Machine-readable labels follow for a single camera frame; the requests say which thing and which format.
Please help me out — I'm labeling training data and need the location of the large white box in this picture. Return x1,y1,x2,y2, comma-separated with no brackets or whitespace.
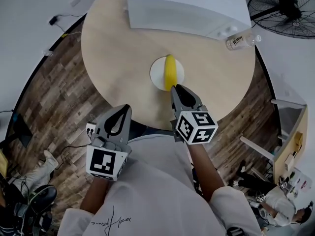
127,0,252,39

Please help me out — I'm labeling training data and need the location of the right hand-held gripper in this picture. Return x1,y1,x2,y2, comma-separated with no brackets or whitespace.
171,84,220,146

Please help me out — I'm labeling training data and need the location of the black floor fan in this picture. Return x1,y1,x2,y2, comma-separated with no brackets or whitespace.
247,0,315,40

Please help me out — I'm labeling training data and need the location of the person's left forearm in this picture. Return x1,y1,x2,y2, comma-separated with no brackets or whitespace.
79,175,110,215

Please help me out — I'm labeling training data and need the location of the light wooden shelf unit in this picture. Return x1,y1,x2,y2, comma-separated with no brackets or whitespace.
270,98,309,184

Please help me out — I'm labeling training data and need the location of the person's white shirt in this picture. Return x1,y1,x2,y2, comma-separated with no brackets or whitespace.
57,134,262,236

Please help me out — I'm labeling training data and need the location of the black table base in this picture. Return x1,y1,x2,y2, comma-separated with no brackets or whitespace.
128,120,175,142

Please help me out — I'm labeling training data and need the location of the yellow corn cob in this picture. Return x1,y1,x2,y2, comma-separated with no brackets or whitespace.
164,54,180,92

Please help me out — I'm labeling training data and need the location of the person's right forearm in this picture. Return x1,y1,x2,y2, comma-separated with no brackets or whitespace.
188,143,226,203

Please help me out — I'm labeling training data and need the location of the clear plastic bottle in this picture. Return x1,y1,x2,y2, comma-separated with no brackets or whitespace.
225,33,262,52

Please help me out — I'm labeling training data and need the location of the black floor cable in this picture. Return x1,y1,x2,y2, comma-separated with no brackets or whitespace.
58,143,92,157

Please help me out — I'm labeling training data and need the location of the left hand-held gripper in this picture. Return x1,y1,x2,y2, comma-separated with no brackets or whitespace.
85,104,133,182

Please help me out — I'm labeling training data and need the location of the white round plate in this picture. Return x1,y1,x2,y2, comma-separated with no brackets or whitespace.
149,56,186,92

